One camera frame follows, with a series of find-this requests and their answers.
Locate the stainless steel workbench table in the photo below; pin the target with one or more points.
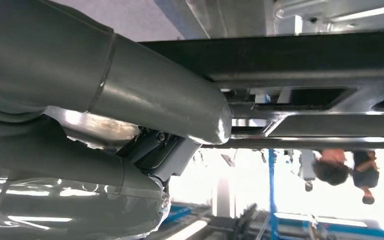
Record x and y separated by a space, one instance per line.
238 16

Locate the person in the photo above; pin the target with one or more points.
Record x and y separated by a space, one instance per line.
331 170
366 172

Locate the blue metal post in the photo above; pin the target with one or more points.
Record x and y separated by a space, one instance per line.
272 185

